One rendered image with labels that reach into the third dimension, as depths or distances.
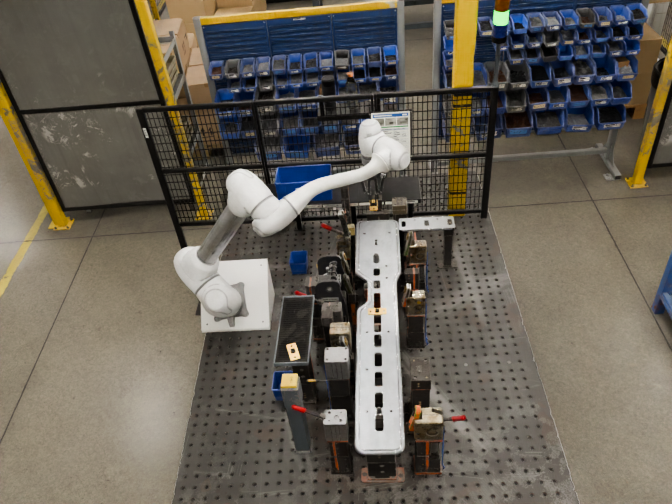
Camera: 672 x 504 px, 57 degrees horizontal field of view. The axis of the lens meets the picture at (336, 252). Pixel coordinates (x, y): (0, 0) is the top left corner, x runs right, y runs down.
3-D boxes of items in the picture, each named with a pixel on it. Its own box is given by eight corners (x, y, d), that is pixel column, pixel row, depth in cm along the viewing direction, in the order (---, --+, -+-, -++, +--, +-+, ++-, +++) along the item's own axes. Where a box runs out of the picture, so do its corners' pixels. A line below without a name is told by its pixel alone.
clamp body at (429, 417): (447, 477, 252) (450, 426, 228) (410, 477, 253) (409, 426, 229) (444, 453, 260) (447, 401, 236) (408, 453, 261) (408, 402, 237)
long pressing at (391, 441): (412, 454, 229) (412, 452, 228) (351, 455, 231) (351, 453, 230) (398, 220, 332) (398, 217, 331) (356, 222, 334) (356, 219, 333)
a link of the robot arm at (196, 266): (190, 301, 306) (162, 268, 309) (213, 287, 319) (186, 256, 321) (259, 203, 257) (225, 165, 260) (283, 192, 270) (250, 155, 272)
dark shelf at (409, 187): (421, 203, 339) (421, 199, 337) (258, 211, 347) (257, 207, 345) (418, 180, 356) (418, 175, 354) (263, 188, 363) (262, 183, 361)
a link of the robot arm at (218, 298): (225, 324, 315) (213, 325, 293) (201, 297, 317) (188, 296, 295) (248, 302, 315) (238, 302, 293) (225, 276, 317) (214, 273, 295)
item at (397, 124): (412, 159, 346) (411, 109, 326) (371, 161, 348) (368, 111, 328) (412, 157, 348) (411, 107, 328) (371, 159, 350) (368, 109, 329)
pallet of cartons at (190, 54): (245, 155, 582) (222, 46, 513) (159, 165, 582) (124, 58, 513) (249, 95, 673) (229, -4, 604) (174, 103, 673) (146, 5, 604)
